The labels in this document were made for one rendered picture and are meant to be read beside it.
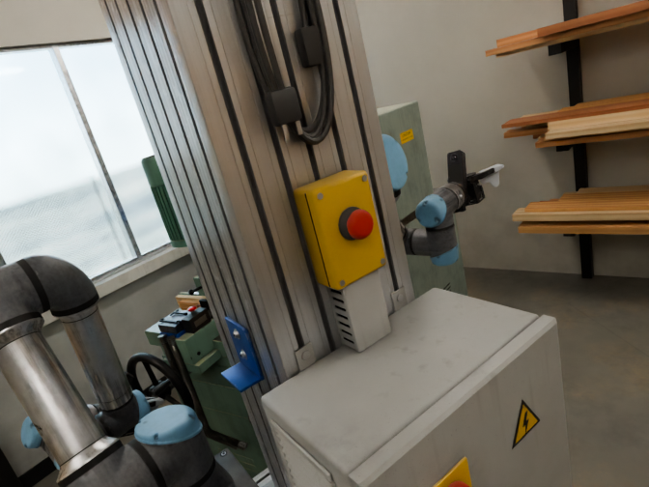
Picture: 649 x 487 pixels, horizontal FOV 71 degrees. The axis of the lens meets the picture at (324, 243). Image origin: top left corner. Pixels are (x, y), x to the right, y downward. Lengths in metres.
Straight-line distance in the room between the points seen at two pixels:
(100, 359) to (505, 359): 0.86
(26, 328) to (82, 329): 0.14
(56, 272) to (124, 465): 0.39
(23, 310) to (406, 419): 0.75
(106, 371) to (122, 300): 1.90
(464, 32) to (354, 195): 2.84
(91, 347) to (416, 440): 0.81
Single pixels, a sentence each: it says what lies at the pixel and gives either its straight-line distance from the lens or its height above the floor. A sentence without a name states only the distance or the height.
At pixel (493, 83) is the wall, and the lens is 3.31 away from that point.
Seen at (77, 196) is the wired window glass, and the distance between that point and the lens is 3.01.
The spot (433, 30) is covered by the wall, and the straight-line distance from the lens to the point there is 3.45.
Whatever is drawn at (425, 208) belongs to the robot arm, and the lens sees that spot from 1.18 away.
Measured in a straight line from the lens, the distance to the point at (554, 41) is 2.76.
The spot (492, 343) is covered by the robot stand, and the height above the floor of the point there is 1.23.
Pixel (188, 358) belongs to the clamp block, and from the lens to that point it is 1.54.
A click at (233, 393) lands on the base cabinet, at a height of 0.69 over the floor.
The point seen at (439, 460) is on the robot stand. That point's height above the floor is 1.19.
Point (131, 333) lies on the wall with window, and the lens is 3.11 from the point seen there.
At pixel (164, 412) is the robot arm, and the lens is 1.04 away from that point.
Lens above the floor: 1.57
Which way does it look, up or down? 18 degrees down
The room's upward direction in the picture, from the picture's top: 15 degrees counter-clockwise
